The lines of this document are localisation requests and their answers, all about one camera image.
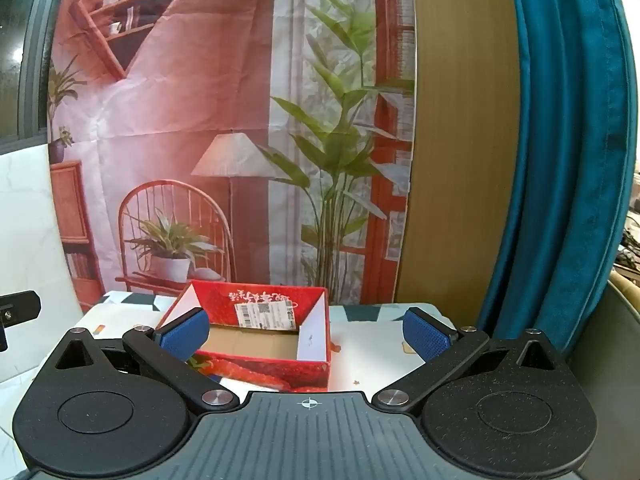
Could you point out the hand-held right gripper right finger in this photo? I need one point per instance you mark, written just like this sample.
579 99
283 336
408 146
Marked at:
425 337

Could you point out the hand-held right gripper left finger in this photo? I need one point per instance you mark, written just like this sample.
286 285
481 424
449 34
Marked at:
182 337

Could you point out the red strawberry print cardboard box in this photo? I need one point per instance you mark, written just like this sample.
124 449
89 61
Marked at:
280 375

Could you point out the cartoon print tablecloth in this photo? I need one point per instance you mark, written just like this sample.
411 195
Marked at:
370 355

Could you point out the wooden board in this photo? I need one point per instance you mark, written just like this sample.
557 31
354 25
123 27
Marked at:
460 135

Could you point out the teal curtain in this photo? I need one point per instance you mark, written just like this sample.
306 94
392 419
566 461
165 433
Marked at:
560 160

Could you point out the printed room scene wall tapestry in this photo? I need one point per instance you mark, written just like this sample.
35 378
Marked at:
200 110

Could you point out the dark window frame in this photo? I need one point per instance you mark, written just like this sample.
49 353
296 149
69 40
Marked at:
35 60

